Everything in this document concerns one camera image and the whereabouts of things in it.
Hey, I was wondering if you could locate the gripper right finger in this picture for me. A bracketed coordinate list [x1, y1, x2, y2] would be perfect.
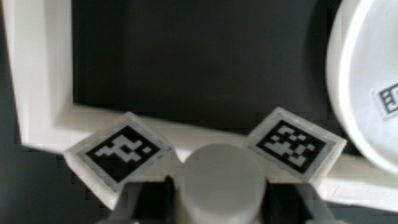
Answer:
[262, 183, 348, 224]

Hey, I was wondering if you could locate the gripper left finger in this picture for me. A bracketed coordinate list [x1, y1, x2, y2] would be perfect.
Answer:
[102, 179, 175, 224]

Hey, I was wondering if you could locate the white frame left block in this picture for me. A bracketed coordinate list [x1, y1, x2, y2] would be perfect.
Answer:
[0, 0, 72, 153]

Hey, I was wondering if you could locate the white round table top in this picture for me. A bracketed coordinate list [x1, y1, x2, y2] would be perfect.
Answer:
[326, 0, 398, 175]

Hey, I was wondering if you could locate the white frame front bar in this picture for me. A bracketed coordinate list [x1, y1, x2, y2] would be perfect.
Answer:
[53, 105, 398, 213]

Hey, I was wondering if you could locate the white cross table base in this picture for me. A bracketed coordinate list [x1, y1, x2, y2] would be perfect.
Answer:
[74, 109, 346, 224]

